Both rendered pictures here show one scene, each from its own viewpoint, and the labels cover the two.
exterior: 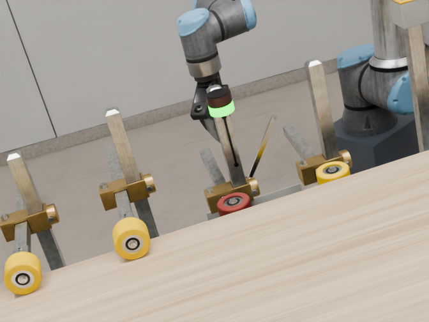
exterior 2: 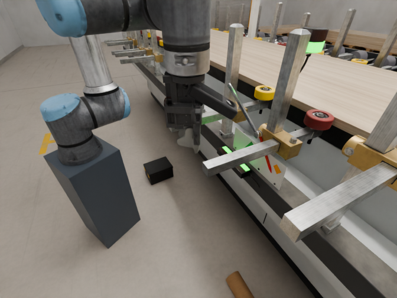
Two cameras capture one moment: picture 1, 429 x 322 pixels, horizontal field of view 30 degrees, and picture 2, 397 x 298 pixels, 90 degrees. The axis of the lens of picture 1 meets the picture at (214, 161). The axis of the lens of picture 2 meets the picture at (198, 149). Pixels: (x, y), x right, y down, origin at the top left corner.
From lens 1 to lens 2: 233 cm
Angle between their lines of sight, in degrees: 90
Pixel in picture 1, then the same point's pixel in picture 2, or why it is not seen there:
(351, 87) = (83, 123)
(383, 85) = (117, 101)
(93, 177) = not seen: outside the picture
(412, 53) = not seen: hidden behind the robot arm
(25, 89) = not seen: outside the picture
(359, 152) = (109, 162)
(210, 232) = (362, 120)
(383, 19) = (100, 51)
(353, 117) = (88, 146)
